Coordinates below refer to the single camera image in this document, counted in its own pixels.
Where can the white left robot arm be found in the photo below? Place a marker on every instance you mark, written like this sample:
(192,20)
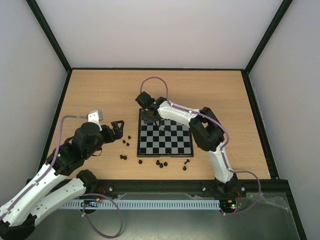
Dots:
(38,199)

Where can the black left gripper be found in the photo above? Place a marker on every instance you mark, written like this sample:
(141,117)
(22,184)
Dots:
(111,137)

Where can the black enclosure frame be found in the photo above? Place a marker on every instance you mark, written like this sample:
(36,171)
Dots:
(272,185)

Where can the light blue cable duct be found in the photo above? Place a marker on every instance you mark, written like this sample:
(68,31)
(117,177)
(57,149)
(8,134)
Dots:
(78,204)

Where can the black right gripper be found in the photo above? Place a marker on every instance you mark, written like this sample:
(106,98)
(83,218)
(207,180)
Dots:
(152,115)

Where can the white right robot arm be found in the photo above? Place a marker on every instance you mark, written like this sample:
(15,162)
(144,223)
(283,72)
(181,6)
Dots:
(208,134)

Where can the black grey chess board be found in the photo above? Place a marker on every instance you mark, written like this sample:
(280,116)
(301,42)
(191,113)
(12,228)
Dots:
(176,141)

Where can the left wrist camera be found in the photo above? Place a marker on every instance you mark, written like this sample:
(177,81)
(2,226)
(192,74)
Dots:
(95,116)

